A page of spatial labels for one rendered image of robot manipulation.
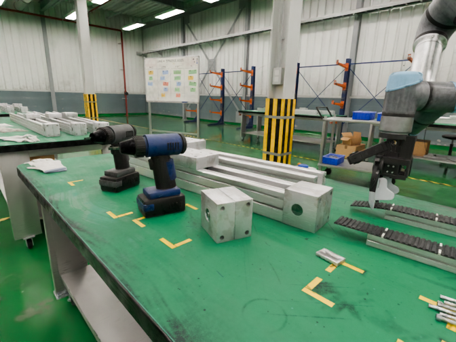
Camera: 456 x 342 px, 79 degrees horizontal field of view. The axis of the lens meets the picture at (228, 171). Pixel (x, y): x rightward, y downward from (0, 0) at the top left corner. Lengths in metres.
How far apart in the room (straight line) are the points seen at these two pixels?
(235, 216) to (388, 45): 8.32
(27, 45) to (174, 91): 10.12
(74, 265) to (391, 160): 1.49
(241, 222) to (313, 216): 0.18
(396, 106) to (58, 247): 1.50
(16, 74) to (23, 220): 13.48
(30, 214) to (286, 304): 2.11
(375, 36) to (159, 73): 5.71
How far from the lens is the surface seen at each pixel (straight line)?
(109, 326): 1.32
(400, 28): 8.80
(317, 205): 0.69
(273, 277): 0.55
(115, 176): 0.99
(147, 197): 0.77
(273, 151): 4.16
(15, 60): 15.66
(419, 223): 0.88
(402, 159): 0.84
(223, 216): 0.61
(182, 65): 6.56
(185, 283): 0.53
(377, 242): 0.72
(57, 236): 1.59
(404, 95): 0.82
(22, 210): 2.38
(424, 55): 1.13
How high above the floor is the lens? 1.10
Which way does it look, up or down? 15 degrees down
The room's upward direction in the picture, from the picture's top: 1 degrees clockwise
